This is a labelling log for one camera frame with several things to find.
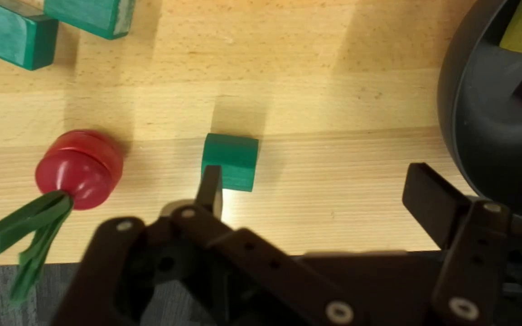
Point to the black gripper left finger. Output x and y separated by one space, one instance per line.
262 259

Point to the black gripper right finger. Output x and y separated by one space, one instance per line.
443 211

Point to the green wooden cylinder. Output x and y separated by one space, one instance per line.
235 154

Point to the red toy radish green leaves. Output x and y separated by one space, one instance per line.
81 169

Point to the black bowl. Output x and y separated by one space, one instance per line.
485 120

